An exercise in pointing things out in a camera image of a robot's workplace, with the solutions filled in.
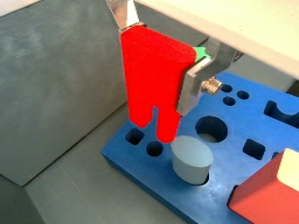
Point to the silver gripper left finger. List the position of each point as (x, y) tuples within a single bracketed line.
[(124, 10)]

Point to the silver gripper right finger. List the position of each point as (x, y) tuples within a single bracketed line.
[(200, 80)]

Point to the red square-circle peg object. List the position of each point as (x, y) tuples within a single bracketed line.
[(156, 62)]

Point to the blue shape-sorting board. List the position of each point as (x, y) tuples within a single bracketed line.
[(253, 122)]

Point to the red square block peg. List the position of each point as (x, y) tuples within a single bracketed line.
[(266, 199)]

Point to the green hexagonal peg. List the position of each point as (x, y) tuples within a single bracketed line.
[(201, 52)]

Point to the light blue cylinder peg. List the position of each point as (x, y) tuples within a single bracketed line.
[(192, 159)]

